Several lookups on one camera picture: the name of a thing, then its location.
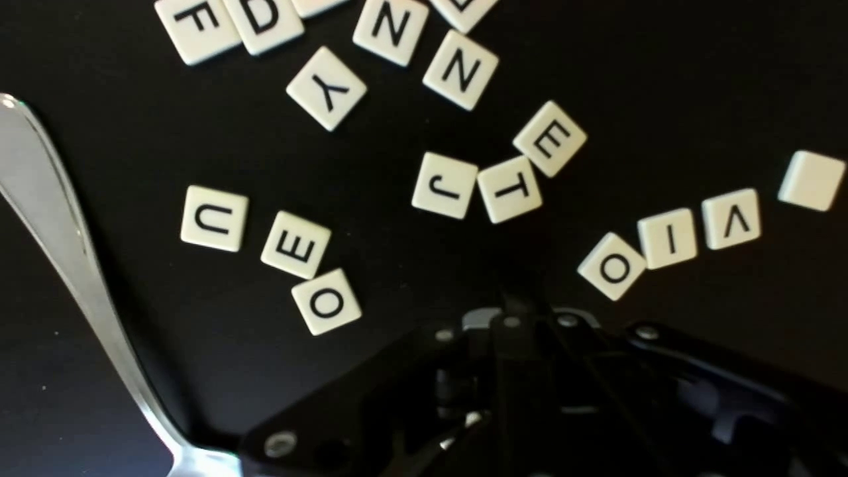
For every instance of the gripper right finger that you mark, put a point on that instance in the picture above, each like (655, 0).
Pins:
(702, 371)

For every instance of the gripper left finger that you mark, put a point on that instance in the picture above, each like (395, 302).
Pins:
(371, 404)

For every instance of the cream tile letter O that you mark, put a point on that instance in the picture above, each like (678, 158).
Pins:
(326, 302)
(612, 266)

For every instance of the cream tile letter I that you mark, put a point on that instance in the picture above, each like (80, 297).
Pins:
(667, 238)

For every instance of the cream tile letter V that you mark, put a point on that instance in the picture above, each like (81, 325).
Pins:
(731, 219)

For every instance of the cream tile letter E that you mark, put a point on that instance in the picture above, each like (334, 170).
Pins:
(295, 245)
(550, 139)

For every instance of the blank cream tile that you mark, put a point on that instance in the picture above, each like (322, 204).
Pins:
(811, 181)

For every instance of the cream tile letter J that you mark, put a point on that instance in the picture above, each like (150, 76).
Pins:
(444, 185)

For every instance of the cream tile letter U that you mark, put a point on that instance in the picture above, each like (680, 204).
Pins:
(214, 218)

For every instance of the cream tile letter T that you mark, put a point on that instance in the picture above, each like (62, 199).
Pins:
(509, 189)

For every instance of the cream tile letter Y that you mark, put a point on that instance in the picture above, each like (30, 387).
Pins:
(326, 88)

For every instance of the cream tile letter N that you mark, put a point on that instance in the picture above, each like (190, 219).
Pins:
(460, 69)
(391, 28)

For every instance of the cream tile letter D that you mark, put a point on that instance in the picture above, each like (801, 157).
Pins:
(264, 23)

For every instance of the cream letter tile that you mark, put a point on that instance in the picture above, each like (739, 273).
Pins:
(464, 13)
(317, 6)

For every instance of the cream tile letter F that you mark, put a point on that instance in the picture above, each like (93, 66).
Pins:
(197, 26)

